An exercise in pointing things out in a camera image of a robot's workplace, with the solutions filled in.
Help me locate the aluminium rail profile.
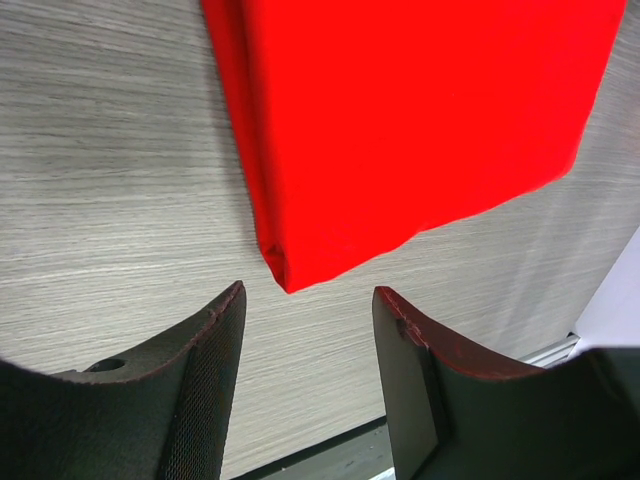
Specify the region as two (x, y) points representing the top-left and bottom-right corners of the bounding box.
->
(520, 333), (580, 369)

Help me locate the red t-shirt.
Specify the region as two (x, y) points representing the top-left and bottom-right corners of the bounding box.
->
(202, 1), (626, 293)

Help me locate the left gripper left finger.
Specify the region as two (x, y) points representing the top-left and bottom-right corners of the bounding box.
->
(1, 282), (246, 479)

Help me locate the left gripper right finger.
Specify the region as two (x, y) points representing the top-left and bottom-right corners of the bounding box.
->
(372, 286), (639, 479)

